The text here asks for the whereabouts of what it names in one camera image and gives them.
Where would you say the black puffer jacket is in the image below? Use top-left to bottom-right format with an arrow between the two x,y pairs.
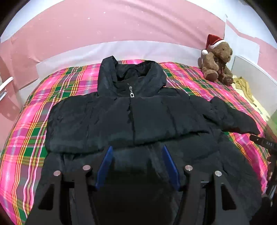
33,57 -> 262,224

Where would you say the person's right hand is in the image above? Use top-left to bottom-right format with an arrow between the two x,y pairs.
267,155 -> 276,181

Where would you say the white board at bedside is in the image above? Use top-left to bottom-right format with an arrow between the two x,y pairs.
231,56 -> 276,116

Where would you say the yellow crumpled cloth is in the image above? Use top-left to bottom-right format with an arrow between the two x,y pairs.
233,76 -> 254,104

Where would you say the pink plaid bed blanket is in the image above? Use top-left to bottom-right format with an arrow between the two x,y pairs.
1,62 -> 276,224

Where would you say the brown teddy bear santa hat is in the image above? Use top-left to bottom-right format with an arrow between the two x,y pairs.
201,34 -> 233,87

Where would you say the white bed headboard panel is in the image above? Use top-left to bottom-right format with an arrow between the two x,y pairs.
36,40 -> 201,78

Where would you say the white shelf edge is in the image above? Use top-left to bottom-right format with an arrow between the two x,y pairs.
0,77 -> 14,101

